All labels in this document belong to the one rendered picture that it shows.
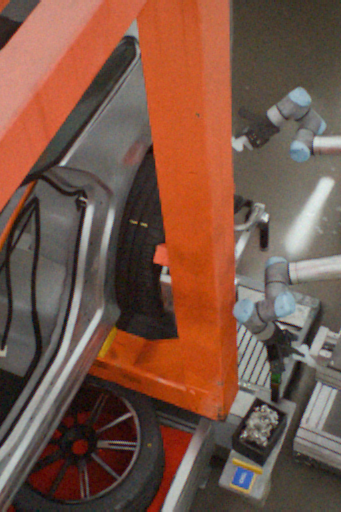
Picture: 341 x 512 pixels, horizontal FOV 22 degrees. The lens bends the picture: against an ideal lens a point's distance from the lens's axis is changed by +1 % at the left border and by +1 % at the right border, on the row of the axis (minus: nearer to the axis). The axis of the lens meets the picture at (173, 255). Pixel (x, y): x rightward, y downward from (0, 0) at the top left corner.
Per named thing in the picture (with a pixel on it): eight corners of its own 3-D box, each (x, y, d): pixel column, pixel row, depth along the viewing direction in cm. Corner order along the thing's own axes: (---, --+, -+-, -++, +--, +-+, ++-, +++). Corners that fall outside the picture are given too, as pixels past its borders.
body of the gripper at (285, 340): (296, 337, 294) (277, 317, 287) (293, 358, 289) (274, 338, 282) (277, 341, 298) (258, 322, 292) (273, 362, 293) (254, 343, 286)
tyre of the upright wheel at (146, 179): (156, 119, 348) (83, 242, 316) (210, 132, 341) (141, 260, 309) (171, 217, 402) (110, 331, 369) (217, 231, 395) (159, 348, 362)
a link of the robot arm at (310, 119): (306, 148, 324) (288, 129, 319) (313, 127, 330) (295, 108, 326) (323, 140, 318) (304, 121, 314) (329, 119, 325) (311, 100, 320)
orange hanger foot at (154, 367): (91, 337, 367) (78, 291, 340) (204, 376, 351) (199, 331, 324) (73, 369, 358) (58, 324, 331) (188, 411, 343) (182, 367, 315)
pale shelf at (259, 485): (256, 392, 356) (256, 389, 354) (296, 406, 351) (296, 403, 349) (218, 486, 334) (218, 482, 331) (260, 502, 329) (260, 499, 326)
